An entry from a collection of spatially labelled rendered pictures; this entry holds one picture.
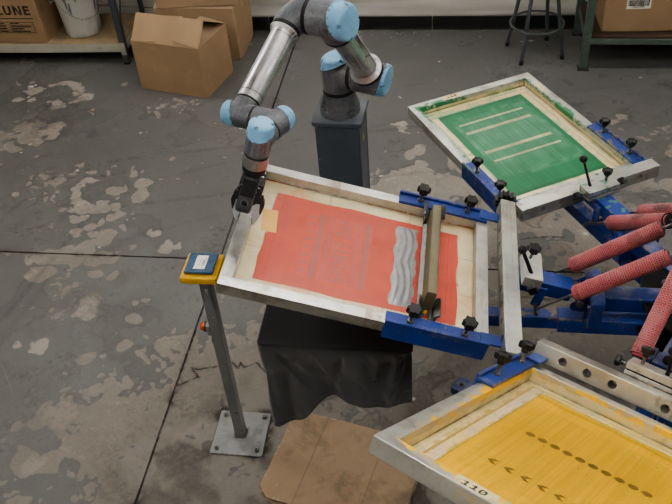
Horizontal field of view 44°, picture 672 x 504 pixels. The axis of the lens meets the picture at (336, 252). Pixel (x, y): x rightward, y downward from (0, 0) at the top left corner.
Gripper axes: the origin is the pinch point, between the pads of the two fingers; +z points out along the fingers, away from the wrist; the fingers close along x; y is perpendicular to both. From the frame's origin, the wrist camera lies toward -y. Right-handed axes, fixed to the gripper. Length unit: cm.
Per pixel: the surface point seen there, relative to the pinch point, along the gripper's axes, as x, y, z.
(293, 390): -27, -21, 49
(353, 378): -44, -22, 35
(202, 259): 13.4, 13.1, 33.6
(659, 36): -210, 321, 49
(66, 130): 148, 239, 172
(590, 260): -105, 4, -14
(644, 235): -116, 4, -27
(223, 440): -6, 7, 128
